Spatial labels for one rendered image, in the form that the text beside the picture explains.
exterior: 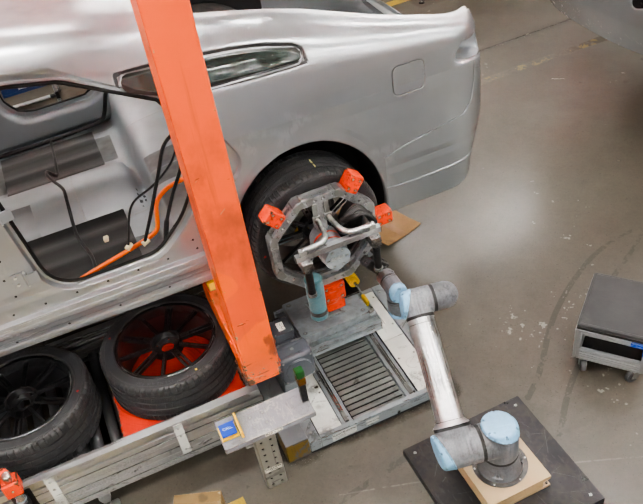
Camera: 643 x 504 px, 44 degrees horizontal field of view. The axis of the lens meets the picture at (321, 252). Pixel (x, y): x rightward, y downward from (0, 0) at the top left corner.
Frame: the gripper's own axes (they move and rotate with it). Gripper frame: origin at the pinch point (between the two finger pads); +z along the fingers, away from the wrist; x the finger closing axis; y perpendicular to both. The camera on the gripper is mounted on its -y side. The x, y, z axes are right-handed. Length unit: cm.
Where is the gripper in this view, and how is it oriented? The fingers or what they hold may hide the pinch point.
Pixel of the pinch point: (363, 250)
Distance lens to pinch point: 398.8
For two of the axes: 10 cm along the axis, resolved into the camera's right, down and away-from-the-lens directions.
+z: -4.0, -5.6, 7.3
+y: 7.3, 2.8, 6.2
